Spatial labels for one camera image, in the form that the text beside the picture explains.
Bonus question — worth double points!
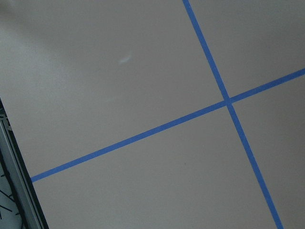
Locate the blue tape grid lines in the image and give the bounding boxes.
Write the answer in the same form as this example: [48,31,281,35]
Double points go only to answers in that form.
[30,0,305,229]

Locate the aluminium table edge rail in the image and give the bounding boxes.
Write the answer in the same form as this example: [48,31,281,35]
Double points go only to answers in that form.
[0,104,49,229]

